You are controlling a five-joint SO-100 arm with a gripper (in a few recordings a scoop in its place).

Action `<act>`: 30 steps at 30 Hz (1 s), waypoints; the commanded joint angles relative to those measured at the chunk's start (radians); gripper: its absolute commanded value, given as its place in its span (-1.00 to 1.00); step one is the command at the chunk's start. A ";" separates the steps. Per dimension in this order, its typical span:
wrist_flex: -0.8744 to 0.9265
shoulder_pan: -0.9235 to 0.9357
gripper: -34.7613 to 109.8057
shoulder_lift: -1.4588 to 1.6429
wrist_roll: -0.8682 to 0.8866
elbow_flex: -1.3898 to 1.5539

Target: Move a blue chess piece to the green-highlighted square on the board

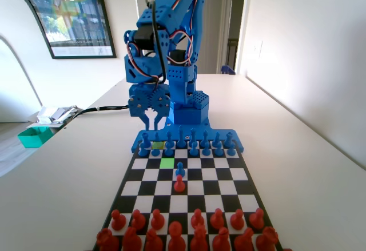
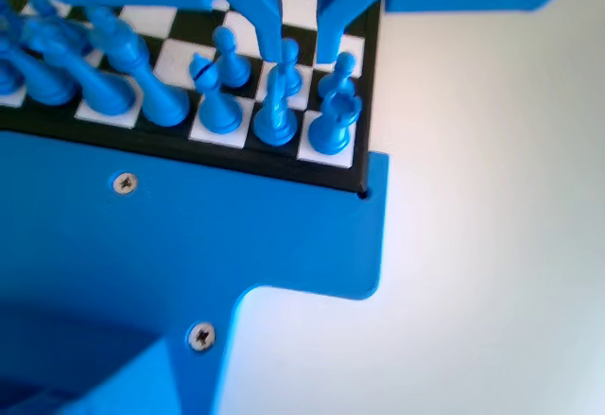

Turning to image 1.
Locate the row of blue chess pieces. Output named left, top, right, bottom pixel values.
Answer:
left=130, top=118, right=246, bottom=153

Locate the blue chess queen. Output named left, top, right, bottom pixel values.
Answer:
left=176, top=125, right=185, bottom=149

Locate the black table cable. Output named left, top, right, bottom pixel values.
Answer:
left=64, top=104, right=130, bottom=128
left=82, top=105, right=130, bottom=113

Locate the red chess pawn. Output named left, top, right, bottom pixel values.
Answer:
left=173, top=174, right=185, bottom=193
left=249, top=207, right=265, bottom=230
left=110, top=209, right=126, bottom=231
left=190, top=208, right=205, bottom=230
left=230, top=208, right=245, bottom=231
left=210, top=208, right=225, bottom=230
left=150, top=208, right=166, bottom=231
left=131, top=209, right=146, bottom=232

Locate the green plastic box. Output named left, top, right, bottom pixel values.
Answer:
left=17, top=126, right=54, bottom=149

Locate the red chess queen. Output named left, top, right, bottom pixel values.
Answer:
left=189, top=224, right=209, bottom=251

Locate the red chess bishop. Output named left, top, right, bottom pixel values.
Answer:
left=212, top=226, right=232, bottom=251
left=145, top=228, right=164, bottom=251

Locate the pile of papers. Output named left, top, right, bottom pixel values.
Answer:
left=37, top=106, right=78, bottom=125

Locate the red chess rook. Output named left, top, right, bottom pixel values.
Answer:
left=96, top=228, right=120, bottom=251
left=255, top=226, right=280, bottom=251

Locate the black and white chessboard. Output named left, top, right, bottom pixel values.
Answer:
left=93, top=142, right=284, bottom=251

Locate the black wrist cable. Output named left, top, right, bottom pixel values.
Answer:
left=145, top=0, right=169, bottom=85

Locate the red chess knight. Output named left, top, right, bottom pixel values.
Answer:
left=233, top=227, right=255, bottom=251
left=122, top=226, right=143, bottom=251

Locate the framed colourful poster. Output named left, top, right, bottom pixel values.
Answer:
left=0, top=0, right=117, bottom=60

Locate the white arched panel dark edge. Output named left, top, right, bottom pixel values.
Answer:
left=0, top=0, right=43, bottom=123

